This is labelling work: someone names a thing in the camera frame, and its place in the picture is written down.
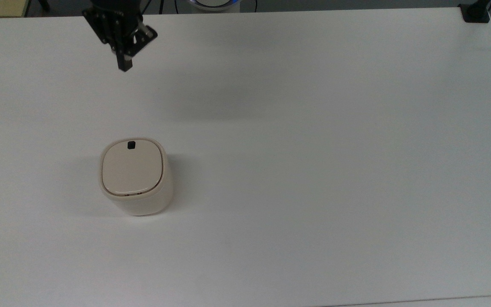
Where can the black table clamp mount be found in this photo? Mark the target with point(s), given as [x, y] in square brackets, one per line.
[475, 12]

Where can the cream trash bin lid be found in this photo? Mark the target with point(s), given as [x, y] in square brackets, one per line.
[131, 168]

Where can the black furniture leg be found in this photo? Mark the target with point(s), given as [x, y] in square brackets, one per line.
[44, 4]

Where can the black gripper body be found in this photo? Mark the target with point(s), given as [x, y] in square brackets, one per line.
[111, 21]

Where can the cream plastic trash bin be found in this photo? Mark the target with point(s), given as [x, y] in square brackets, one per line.
[147, 202]

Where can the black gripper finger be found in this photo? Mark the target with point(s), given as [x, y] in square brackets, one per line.
[142, 37]
[124, 62]

